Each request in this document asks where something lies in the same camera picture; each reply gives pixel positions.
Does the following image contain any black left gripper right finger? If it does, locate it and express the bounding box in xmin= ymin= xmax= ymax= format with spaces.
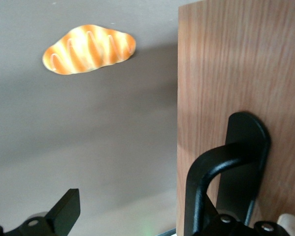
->
xmin=201 ymin=195 xmax=252 ymax=236

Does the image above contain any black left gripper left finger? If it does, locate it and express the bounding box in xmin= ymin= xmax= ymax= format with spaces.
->
xmin=4 ymin=188 xmax=81 ymax=236

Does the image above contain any black metal drawer handle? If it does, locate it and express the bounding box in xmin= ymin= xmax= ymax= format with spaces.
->
xmin=183 ymin=112 xmax=271 ymax=236

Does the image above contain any wooden drawer with black handle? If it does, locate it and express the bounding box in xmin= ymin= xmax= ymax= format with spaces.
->
xmin=176 ymin=0 xmax=295 ymax=236

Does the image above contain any orange striped toy bread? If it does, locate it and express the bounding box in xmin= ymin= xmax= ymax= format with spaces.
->
xmin=42 ymin=24 xmax=137 ymax=76

